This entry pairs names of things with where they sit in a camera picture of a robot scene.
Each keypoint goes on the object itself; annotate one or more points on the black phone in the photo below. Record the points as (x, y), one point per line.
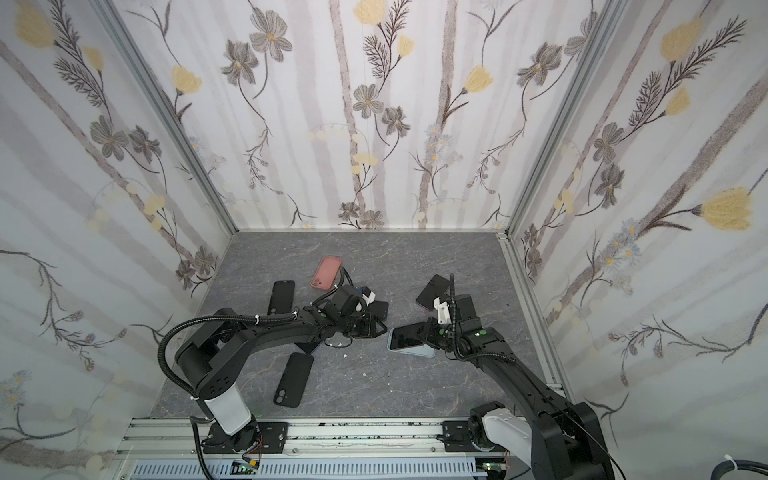
(434, 289)
(408, 336)
(378, 309)
(307, 347)

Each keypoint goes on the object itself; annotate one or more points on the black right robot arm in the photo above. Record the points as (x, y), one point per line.
(554, 437)

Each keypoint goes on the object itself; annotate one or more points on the black phone case front left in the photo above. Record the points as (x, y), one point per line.
(291, 387)

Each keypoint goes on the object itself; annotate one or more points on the small green circuit board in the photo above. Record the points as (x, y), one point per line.
(244, 467)

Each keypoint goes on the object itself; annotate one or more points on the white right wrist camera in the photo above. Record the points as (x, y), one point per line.
(442, 311)

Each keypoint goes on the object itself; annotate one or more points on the black phone case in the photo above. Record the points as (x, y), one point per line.
(291, 387)
(282, 297)

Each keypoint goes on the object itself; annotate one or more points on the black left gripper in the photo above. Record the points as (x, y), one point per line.
(372, 327)

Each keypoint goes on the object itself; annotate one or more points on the aluminium mounting rail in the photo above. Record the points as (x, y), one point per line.
(306, 438)

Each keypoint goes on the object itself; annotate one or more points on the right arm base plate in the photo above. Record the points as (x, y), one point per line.
(457, 438)

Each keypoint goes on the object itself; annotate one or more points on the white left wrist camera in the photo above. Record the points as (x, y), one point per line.
(368, 295)

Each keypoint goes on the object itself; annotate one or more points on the black phone case far left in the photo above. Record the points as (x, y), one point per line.
(282, 297)

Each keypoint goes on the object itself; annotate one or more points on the white slotted cable duct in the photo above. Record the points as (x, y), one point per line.
(355, 468)

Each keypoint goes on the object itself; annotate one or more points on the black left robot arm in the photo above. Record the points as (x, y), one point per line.
(204, 356)

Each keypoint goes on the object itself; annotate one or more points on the light blue phone case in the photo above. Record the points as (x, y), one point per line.
(423, 352)

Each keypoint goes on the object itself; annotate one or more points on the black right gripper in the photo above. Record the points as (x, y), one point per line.
(429, 332)

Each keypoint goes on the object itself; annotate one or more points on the pink phone case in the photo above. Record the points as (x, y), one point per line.
(326, 274)

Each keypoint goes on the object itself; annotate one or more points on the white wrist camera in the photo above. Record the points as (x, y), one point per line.
(442, 311)
(368, 295)

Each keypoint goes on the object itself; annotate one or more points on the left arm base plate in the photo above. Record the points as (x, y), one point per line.
(254, 437)

